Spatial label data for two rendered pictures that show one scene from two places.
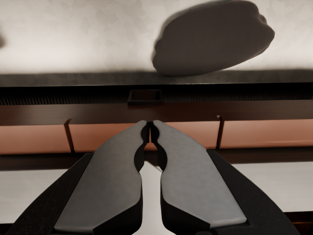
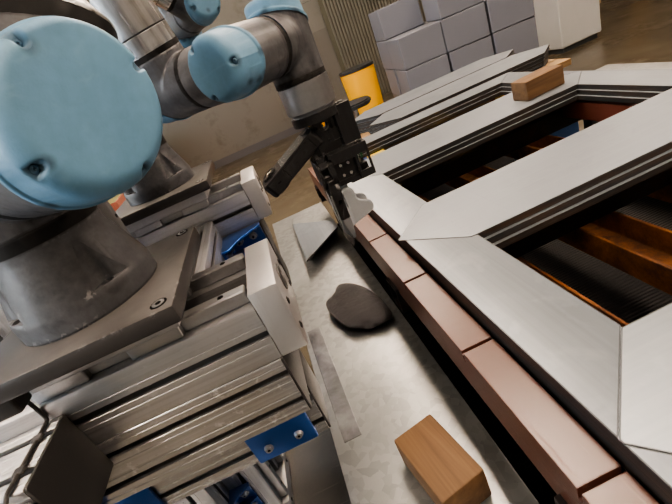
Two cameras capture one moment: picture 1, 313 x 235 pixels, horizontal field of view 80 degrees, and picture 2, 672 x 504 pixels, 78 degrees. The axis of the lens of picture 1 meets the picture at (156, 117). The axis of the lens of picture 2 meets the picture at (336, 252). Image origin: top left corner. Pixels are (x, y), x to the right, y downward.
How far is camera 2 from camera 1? 0.65 m
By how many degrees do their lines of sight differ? 63
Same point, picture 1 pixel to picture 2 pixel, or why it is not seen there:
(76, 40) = (392, 378)
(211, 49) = (357, 299)
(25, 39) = (410, 414)
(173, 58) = (372, 311)
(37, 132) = (418, 290)
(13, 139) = (432, 297)
